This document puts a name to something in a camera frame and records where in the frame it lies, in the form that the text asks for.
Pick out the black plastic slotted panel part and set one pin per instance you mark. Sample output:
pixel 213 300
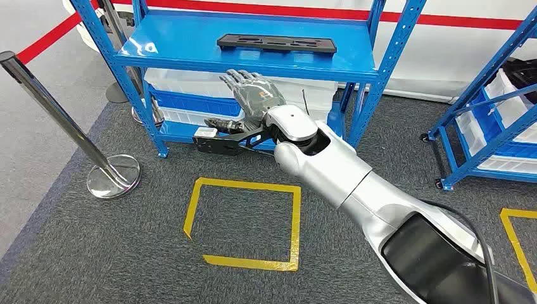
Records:
pixel 277 44

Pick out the yellow floor tape square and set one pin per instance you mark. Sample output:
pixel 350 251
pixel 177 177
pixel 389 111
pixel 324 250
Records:
pixel 295 226

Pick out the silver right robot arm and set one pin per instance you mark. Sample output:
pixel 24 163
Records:
pixel 335 168

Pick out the blue plastic bin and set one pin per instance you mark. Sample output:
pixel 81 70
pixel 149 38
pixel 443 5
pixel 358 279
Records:
pixel 189 102
pixel 486 121

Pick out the white car with red stripe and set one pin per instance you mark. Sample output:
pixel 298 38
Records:
pixel 440 54

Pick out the blue metal shelf rack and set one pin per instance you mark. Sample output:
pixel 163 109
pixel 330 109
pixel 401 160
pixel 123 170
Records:
pixel 189 38
pixel 486 70

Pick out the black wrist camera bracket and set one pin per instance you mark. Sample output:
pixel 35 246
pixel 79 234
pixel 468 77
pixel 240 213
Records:
pixel 218 144

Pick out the chrome stanchion post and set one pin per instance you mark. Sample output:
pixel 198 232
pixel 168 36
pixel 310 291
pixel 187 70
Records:
pixel 54 109
pixel 110 12

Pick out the red barrier belt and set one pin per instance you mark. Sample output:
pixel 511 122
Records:
pixel 46 40

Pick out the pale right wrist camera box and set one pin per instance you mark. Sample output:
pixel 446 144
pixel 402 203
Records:
pixel 205 132

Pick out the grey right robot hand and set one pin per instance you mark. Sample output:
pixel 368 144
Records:
pixel 256 96

